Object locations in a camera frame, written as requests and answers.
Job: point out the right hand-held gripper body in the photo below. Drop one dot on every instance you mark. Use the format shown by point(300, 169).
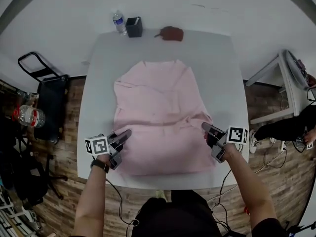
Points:
point(237, 135)

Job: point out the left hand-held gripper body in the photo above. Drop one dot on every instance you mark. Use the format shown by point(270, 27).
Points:
point(97, 146)

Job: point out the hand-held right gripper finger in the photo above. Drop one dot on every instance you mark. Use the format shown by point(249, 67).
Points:
point(212, 130)
point(211, 139)

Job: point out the pink robe garment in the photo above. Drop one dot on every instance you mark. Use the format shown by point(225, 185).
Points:
point(160, 112)

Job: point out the person's right forearm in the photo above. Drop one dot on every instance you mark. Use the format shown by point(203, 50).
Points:
point(249, 186)

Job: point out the person's left forearm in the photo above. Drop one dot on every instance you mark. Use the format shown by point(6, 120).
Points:
point(91, 201)

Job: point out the black wrist band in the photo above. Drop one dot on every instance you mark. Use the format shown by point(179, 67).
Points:
point(100, 166)

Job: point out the white power strip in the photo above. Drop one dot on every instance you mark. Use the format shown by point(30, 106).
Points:
point(283, 146)

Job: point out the black platform trolley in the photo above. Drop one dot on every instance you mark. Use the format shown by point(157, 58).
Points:
point(51, 107)

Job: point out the white side table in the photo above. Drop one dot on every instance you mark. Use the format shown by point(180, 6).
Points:
point(288, 100)

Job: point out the person's light shoe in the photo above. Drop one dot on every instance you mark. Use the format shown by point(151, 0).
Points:
point(161, 196)

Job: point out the large clear jug red cap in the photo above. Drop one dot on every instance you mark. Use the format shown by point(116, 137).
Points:
point(29, 116)

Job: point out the black office chair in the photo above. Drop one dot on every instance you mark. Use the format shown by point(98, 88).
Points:
point(27, 176)

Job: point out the small clear bottle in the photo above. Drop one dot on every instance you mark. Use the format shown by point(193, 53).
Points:
point(28, 95)

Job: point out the person's black clothing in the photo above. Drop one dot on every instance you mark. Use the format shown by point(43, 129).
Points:
point(172, 218)

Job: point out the grey oval tray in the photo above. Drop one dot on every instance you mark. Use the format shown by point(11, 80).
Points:
point(295, 68)

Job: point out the small purple object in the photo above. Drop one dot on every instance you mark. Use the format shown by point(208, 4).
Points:
point(301, 65)

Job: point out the black square pen holder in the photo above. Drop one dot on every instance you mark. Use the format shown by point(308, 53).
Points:
point(134, 28)

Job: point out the clear water bottle blue label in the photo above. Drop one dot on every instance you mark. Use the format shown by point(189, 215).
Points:
point(119, 22)

